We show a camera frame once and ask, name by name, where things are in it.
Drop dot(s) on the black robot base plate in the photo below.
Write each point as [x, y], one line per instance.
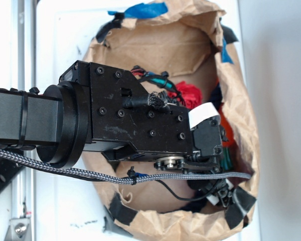
[8, 170]

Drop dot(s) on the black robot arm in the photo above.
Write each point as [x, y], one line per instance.
[124, 115]

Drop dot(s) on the metal corner bracket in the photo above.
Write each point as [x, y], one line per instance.
[19, 230]

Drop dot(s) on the crumpled red paper ball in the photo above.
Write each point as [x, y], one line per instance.
[188, 95]

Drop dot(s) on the orange toy carrot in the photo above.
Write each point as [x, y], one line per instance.
[228, 130]

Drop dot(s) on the aluminium extrusion rail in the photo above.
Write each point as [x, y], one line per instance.
[24, 77]

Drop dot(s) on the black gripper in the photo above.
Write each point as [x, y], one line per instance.
[208, 158]

